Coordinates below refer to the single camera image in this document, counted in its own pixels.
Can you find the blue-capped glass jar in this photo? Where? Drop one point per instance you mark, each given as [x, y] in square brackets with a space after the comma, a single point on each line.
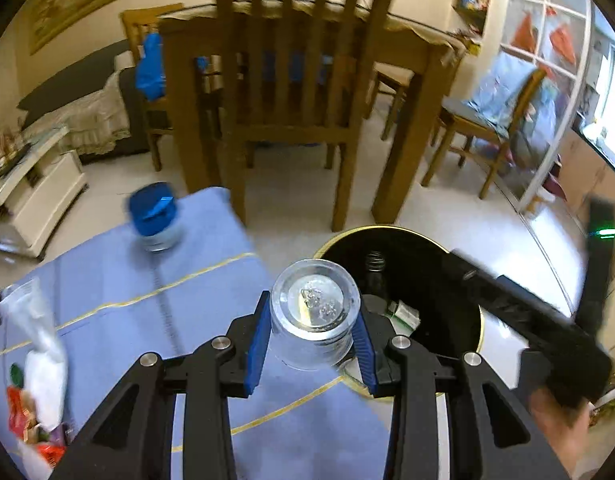
[152, 207]

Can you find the blue shopping bag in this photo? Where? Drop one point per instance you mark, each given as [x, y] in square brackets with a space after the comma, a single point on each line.
[150, 67]

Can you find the wooden chair holding bag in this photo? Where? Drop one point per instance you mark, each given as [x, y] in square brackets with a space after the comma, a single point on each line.
[137, 20]

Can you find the person's right hand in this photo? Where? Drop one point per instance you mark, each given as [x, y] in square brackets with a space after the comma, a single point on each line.
[562, 425]

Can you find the clear plastic cup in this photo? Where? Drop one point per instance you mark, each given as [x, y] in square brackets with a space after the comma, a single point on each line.
[312, 305]

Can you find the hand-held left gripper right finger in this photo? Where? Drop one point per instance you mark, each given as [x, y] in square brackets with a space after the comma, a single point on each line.
[365, 357]

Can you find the red snack wrapper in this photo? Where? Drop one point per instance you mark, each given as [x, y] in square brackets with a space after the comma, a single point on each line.
[22, 410]

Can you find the blue striped tablecloth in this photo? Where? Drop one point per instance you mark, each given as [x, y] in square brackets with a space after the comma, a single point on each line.
[112, 280]

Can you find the slatted wooden dining chair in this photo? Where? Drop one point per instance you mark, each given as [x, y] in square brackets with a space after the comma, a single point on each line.
[287, 125]

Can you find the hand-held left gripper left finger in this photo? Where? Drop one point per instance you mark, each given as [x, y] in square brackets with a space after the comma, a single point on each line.
[255, 347]

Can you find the wooden chair with blue cushion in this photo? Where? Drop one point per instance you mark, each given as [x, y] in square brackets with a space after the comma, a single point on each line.
[467, 130]

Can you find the wooden dining table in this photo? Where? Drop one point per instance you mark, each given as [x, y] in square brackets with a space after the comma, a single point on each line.
[417, 90]

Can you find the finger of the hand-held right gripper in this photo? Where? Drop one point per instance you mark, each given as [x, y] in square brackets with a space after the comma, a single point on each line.
[507, 300]

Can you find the green and white packet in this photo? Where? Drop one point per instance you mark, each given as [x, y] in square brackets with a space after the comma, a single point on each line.
[405, 316]

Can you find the dark grey sofa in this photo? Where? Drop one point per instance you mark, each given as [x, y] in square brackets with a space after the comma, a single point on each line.
[67, 80]

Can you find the light blue seat cushion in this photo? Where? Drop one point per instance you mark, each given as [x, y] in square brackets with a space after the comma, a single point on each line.
[497, 90]

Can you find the white coffee table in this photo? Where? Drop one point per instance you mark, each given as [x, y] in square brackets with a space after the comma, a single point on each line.
[42, 185]

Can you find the white glass partition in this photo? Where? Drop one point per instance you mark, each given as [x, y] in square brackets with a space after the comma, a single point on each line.
[547, 35]

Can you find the crumpled white plastic bag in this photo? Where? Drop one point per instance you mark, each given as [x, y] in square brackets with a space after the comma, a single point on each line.
[42, 360]

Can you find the black bin with gold rim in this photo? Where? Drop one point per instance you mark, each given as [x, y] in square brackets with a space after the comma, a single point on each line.
[417, 260]

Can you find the dark glass bottle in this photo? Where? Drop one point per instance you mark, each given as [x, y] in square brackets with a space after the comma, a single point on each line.
[375, 272]

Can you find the beige lace sofa cover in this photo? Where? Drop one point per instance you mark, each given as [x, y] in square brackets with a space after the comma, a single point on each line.
[92, 115]

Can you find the plain wooden chair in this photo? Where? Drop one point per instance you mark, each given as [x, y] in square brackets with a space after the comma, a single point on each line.
[395, 77]

